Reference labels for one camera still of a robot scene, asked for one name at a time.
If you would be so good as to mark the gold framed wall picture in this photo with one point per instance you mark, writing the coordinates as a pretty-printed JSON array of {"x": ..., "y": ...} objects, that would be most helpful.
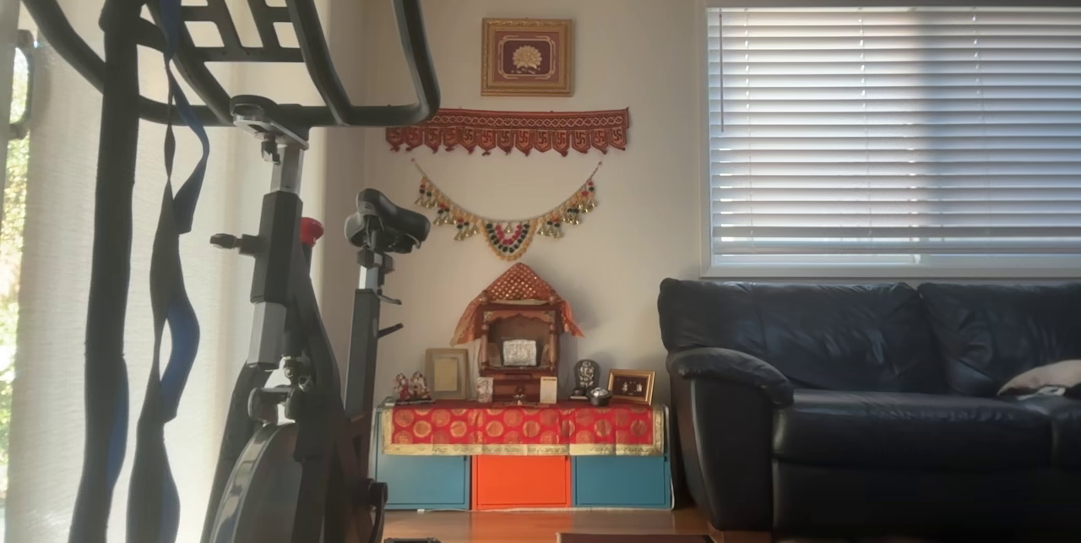
[{"x": 527, "y": 57}]

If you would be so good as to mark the black leather sofa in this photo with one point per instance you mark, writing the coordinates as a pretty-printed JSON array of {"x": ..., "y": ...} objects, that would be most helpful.
[{"x": 844, "y": 433}]

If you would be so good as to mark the small white card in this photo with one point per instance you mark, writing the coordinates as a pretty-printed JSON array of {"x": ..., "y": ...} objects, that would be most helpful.
[{"x": 548, "y": 390}]

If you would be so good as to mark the small gold picture frame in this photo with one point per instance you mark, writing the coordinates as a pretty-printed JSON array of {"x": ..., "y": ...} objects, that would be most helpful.
[{"x": 631, "y": 387}]

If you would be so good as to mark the sheer white curtain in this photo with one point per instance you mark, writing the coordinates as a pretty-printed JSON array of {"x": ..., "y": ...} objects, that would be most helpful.
[{"x": 51, "y": 315}]

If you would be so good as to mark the small glass ornament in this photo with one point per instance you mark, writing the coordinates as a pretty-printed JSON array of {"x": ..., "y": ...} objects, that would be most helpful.
[{"x": 484, "y": 391}]

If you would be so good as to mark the beaded wall garland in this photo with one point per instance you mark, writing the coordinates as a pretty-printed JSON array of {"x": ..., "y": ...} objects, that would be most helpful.
[{"x": 507, "y": 237}]

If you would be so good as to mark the black exercise bike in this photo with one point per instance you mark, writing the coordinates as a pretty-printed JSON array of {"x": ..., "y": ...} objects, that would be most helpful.
[{"x": 274, "y": 273}]

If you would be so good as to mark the small black bowl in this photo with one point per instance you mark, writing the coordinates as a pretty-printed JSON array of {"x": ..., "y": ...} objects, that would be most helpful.
[{"x": 600, "y": 397}]

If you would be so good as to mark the red embroidered wall hanging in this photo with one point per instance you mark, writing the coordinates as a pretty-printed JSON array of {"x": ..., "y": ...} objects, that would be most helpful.
[{"x": 507, "y": 129}]

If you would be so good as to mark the small colourful figurines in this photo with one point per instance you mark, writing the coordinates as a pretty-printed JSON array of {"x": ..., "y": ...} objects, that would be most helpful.
[{"x": 412, "y": 388}]

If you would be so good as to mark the blue and orange cabinet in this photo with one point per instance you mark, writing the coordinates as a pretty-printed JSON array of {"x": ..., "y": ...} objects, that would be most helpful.
[{"x": 521, "y": 482}]

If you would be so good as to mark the wooden shrine with red canopy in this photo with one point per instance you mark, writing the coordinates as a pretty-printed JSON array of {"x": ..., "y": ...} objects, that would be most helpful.
[{"x": 517, "y": 332}]

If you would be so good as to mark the white window blinds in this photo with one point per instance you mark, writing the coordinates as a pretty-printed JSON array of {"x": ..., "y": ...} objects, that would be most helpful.
[{"x": 887, "y": 129}]

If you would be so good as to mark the pale standing picture frame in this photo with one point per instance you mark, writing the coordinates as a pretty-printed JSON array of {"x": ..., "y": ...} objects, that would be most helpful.
[{"x": 446, "y": 374}]

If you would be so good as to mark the dark idol statue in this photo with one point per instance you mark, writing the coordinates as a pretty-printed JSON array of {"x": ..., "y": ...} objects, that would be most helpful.
[{"x": 585, "y": 376}]

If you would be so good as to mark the pale cushion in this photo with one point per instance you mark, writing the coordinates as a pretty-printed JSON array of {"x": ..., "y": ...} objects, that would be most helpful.
[{"x": 1047, "y": 376}]

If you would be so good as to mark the red gold patterned cloth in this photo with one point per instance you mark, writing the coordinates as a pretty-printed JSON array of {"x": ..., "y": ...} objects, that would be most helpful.
[{"x": 524, "y": 426}]

